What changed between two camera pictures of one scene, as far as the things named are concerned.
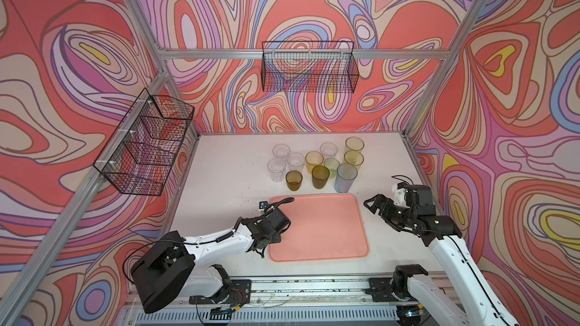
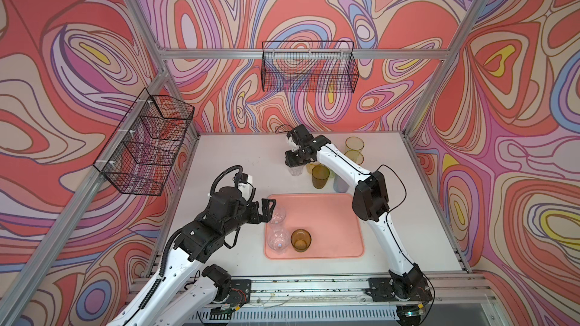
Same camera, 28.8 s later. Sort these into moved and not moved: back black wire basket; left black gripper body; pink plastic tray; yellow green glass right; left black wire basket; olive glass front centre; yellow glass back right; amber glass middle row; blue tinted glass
Moved: left black gripper body
Not moved: left black wire basket; yellow glass back right; yellow green glass right; amber glass middle row; back black wire basket; pink plastic tray; olive glass front centre; blue tinted glass
